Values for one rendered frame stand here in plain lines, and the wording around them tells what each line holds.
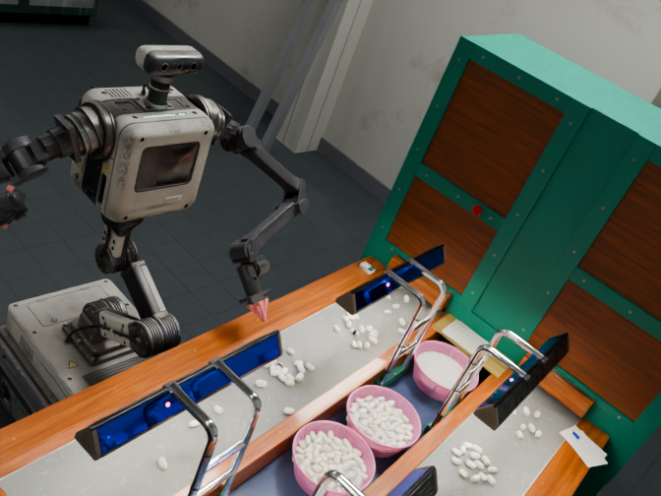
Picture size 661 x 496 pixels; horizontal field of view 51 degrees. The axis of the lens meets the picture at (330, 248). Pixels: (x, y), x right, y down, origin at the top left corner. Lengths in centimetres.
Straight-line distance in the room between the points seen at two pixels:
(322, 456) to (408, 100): 336
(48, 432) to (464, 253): 170
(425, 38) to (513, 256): 253
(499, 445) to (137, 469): 125
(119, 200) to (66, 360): 75
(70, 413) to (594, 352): 185
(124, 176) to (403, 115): 333
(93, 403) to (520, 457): 144
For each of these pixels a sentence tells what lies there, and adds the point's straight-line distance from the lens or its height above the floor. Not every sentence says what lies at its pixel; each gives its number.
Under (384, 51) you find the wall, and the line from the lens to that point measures 524.
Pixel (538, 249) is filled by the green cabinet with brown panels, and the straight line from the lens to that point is 277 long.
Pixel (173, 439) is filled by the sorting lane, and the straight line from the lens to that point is 213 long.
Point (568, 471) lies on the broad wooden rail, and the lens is 267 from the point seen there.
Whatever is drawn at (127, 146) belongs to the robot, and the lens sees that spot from 203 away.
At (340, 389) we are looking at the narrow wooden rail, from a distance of 242.
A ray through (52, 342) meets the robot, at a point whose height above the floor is 47.
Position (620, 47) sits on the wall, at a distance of 443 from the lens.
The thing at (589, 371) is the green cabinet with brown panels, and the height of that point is 94.
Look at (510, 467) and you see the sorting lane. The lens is 256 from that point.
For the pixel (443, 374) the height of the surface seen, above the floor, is 73.
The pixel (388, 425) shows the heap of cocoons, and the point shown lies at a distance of 243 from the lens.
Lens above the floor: 237
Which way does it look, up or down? 32 degrees down
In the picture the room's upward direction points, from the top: 23 degrees clockwise
